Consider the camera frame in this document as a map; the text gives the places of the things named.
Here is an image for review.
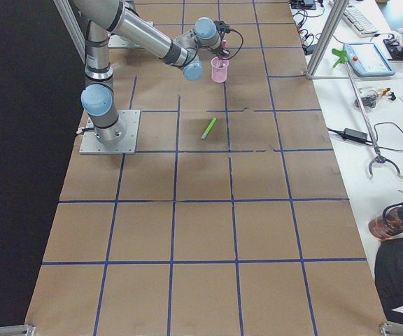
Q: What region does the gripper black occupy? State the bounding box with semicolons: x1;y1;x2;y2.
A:
213;20;231;58

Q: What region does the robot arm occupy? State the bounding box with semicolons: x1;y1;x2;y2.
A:
74;1;229;90

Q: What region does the pink mesh cup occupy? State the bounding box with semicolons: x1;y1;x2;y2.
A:
211;57;229;83

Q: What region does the green pen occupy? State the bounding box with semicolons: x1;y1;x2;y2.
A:
201;118;217;140

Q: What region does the green grabber tool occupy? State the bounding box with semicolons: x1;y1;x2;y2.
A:
332;48;403;179

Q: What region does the white keyboard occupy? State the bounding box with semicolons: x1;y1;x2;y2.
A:
342;5;379;37

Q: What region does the teach pendant tablet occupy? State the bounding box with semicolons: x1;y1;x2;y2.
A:
343;43;395;77

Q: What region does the black power adapter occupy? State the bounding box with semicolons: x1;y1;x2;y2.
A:
342;128;368;144

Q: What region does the amber water bottle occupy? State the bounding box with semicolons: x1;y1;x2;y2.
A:
368;202;403;241

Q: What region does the person in black jacket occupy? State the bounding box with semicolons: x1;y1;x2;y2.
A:
374;238;403;324

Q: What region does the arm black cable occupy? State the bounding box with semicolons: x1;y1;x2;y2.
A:
222;27;244;62

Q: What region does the aluminium frame post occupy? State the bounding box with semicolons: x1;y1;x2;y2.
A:
306;0;349;79

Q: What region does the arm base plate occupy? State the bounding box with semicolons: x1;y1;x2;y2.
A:
79;110;141;155

